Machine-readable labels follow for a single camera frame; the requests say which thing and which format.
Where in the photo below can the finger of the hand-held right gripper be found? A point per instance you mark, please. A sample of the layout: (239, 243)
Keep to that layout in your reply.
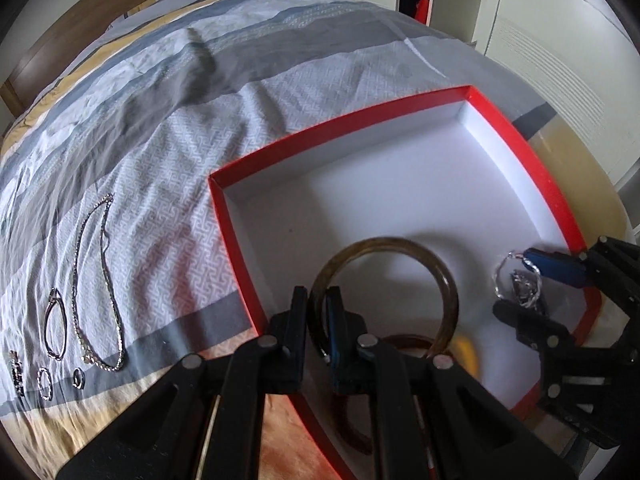
(525, 322)
(555, 266)

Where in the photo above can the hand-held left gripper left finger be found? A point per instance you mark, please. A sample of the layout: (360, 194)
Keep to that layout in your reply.
(298, 312)

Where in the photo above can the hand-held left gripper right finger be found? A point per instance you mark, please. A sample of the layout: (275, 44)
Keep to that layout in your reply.
(334, 322)

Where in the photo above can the silver hoop charm pendant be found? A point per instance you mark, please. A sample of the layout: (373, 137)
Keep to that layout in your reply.
(520, 282)

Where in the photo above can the reddish brown bangle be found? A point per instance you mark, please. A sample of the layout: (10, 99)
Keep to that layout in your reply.
(410, 341)

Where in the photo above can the amber bangle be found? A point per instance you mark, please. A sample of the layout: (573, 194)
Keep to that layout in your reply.
(385, 245)

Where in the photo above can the red cardboard box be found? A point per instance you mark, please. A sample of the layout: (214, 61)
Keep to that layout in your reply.
(375, 200)

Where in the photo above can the white wardrobe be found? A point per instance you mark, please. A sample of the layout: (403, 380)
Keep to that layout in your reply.
(550, 35)

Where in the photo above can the bed with striped duvet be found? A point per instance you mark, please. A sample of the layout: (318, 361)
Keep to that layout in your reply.
(200, 85)

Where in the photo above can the red bag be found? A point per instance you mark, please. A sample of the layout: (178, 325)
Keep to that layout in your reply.
(424, 5)

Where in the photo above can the wooden headboard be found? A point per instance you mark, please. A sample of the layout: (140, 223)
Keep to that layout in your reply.
(50, 55)

